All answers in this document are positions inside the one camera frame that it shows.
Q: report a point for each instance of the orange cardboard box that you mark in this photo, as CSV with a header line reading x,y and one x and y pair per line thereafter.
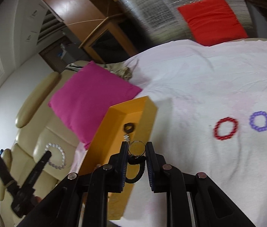
x,y
114,127

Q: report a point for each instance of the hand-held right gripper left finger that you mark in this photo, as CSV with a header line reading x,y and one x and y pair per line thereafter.
x,y
124,167

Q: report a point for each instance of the wooden frame with dark panel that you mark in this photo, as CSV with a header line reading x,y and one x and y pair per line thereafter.
x,y
124,40

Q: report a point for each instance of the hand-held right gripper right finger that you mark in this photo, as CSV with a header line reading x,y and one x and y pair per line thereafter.
x,y
150,167

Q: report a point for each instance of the beige patterned cloth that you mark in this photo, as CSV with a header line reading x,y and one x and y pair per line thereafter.
x,y
121,72

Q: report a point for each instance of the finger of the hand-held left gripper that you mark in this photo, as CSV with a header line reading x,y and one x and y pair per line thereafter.
x,y
2,167
39,170

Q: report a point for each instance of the zebra striped cloth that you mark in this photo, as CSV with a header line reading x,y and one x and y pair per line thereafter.
x,y
73,66

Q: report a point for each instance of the white fleece blanket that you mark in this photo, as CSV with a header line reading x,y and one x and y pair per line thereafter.
x,y
194,87

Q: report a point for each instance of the grey metal bangle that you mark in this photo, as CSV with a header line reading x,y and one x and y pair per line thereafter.
x,y
129,148

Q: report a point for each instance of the small red pillow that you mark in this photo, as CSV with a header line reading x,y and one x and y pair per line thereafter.
x,y
213,19

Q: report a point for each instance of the magenta pillow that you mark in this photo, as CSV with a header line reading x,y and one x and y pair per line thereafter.
x,y
91,94

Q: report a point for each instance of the beige leather sofa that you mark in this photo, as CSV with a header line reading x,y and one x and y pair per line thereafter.
x,y
29,134

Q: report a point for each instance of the silver foil insulation panel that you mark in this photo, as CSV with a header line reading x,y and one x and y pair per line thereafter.
x,y
152,7

